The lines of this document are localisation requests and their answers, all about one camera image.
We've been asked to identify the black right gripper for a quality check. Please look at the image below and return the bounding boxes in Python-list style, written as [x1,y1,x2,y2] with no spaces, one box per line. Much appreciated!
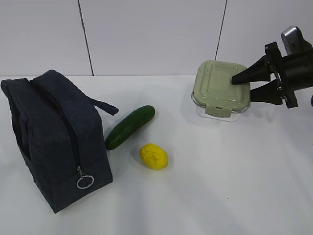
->
[231,42,298,108]

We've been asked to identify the glass container green lid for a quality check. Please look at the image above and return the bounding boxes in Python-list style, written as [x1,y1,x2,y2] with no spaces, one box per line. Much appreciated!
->
[191,60,250,122]

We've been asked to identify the green cucumber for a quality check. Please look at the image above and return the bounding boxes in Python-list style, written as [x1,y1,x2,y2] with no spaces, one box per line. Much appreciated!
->
[105,105,156,150]

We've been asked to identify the dark navy fabric bag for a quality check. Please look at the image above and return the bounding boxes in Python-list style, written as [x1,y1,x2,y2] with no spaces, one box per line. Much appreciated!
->
[0,70,118,212]

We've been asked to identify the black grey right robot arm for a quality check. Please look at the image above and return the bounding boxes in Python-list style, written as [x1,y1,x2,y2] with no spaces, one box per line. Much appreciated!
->
[231,41,313,108]

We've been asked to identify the yellow lemon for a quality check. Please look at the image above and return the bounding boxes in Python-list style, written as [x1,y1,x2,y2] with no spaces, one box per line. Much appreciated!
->
[139,143,169,170]

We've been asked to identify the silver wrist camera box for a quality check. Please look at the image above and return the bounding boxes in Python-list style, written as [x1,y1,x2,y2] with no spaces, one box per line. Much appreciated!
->
[281,25,304,55]

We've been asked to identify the silver zipper pull ring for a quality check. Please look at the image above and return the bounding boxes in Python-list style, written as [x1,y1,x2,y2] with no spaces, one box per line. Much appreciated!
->
[76,165,95,189]

